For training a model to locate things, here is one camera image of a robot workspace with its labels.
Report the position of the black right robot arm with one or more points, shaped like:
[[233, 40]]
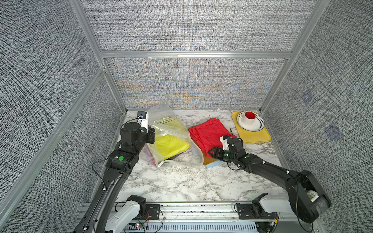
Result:
[[306, 197]]

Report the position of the clear plastic vacuum bag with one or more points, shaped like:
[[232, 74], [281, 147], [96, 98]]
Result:
[[160, 111]]

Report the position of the yellow plastic tray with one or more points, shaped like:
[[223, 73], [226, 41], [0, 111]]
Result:
[[251, 137]]

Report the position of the aluminium front rail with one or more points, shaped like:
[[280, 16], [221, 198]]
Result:
[[204, 212]]

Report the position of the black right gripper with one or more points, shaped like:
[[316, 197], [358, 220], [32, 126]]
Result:
[[216, 149]]

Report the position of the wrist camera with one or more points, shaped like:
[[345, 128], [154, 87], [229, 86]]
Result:
[[143, 119], [224, 141]]

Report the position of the red garment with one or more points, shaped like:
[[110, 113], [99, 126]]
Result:
[[207, 135]]

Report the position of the white cup red inside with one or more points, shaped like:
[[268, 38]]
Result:
[[247, 117]]

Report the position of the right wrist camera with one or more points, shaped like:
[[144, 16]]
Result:
[[224, 141]]

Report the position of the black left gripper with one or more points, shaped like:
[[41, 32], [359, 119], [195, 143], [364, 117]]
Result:
[[149, 133]]

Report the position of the light blue trousers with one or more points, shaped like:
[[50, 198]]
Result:
[[214, 164]]

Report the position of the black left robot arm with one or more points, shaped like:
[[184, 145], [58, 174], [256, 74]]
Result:
[[118, 167]]

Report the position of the yellow garment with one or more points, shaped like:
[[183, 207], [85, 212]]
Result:
[[171, 138]]

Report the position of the brown garment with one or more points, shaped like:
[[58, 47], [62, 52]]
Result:
[[208, 160]]

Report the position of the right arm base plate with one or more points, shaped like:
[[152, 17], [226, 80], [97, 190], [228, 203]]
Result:
[[247, 211]]

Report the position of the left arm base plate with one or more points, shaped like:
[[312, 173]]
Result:
[[151, 212]]

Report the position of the white patterned saucer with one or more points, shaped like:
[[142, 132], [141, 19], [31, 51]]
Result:
[[258, 124]]

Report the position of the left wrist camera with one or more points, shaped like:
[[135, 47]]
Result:
[[143, 119]]

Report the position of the black folded garment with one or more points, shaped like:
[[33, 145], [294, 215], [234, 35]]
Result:
[[179, 157]]

